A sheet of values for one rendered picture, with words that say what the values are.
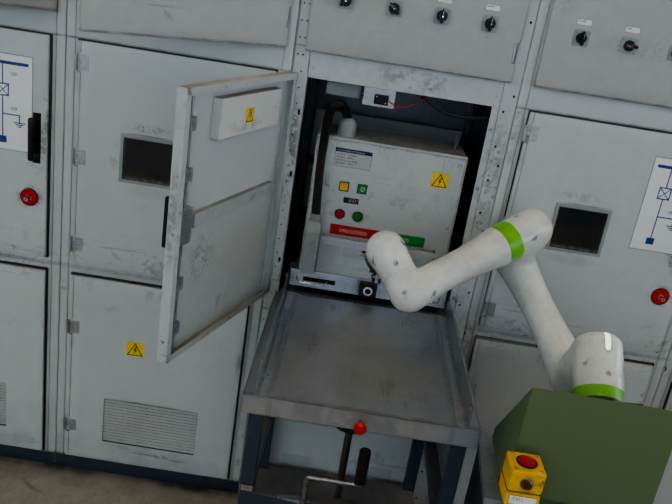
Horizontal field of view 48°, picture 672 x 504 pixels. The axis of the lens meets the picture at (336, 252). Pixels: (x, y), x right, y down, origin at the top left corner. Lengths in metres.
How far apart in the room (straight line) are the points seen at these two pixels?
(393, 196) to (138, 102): 0.86
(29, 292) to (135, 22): 1.10
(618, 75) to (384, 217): 0.84
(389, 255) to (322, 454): 1.09
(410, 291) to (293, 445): 1.06
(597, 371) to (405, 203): 0.85
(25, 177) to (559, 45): 1.73
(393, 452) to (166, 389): 0.85
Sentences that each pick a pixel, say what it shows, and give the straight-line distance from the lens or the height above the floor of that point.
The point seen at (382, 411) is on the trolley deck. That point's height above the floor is 0.85.
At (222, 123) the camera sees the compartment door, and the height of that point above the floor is 1.47.
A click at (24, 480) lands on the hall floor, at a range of 3.10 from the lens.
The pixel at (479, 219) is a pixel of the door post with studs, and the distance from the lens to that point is 2.51.
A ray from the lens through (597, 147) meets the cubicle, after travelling 2.50.
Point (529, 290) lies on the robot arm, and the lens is 2.31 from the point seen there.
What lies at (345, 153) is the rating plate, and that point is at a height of 1.34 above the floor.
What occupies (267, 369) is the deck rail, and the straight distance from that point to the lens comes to 2.10.
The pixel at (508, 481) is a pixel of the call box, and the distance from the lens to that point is 1.85.
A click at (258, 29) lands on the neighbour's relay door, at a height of 1.70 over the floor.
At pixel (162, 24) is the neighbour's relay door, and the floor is 1.69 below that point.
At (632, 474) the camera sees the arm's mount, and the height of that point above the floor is 0.86.
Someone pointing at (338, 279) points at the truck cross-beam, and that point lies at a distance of 2.59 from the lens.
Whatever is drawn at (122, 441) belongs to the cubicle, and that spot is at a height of 0.16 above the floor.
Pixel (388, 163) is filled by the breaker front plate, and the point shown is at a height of 1.33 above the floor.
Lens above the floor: 1.89
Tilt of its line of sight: 20 degrees down
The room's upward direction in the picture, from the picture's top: 9 degrees clockwise
